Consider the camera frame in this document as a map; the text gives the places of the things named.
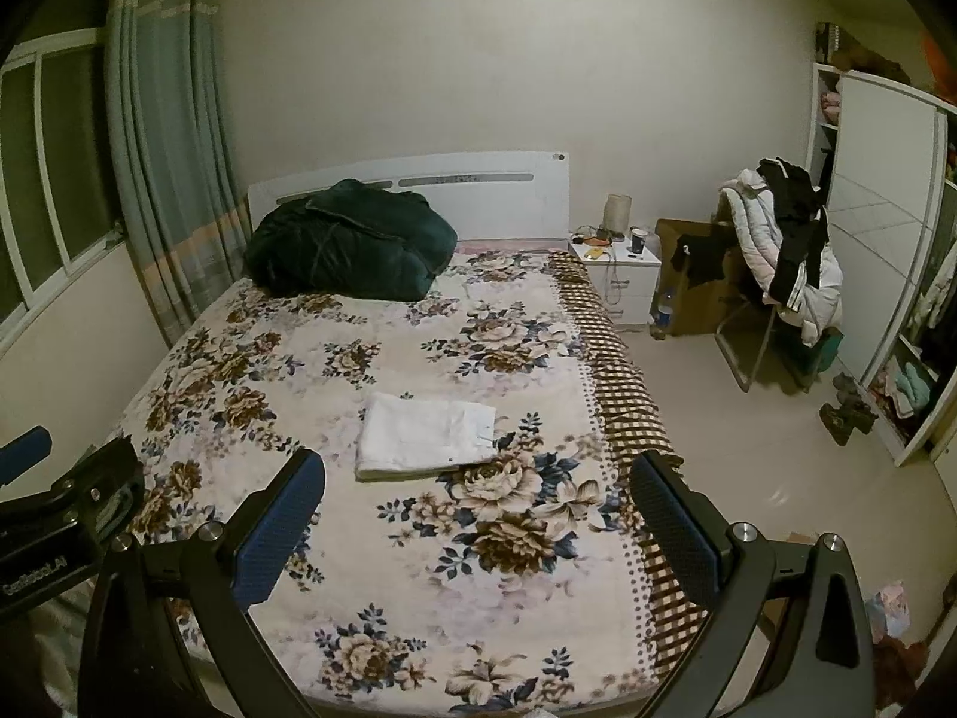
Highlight white nightstand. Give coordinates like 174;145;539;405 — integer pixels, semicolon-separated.
569;235;663;327

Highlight white bed headboard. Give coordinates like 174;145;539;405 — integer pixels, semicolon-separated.
246;151;571;250

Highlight pale crumpled bag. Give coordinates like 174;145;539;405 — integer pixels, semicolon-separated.
865;587;915;642

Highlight large cardboard box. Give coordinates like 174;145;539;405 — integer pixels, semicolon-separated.
656;218;750;337

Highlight metal folding chair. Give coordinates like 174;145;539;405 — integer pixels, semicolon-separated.
714;187;795;391

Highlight brown checked bed sheet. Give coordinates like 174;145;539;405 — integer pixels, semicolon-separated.
549;250;711;683

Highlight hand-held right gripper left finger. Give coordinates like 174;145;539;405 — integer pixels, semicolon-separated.
77;449;328;718

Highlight green stool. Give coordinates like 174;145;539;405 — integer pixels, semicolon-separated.
803;329;845;376

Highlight black clothes with white stripes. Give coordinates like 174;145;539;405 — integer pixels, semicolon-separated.
757;157;833;305

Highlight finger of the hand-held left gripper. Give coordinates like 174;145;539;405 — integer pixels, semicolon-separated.
0;426;52;474

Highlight dark slippers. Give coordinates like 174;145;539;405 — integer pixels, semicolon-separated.
820;374;880;448

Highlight black garment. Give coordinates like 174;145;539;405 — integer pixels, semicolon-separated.
670;228;739;290

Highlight white pants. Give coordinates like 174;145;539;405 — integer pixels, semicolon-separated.
353;393;499;482

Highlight bed with floral sheet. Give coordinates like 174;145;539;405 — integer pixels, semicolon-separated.
112;250;711;717

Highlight chair piled with clothes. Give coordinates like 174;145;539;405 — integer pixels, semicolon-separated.
720;168;845;346

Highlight dark green duvet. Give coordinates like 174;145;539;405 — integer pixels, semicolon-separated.
244;179;459;300

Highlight white framed window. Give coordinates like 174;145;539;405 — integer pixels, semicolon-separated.
0;26;126;331

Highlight green striped curtain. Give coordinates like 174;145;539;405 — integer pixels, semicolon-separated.
105;0;253;349

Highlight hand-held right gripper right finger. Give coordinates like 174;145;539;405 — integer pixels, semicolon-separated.
630;451;877;718

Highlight white wardrobe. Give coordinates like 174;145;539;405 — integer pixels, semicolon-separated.
807;60;957;466

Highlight plastic water bottle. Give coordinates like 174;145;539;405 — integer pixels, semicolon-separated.
649;288;677;340

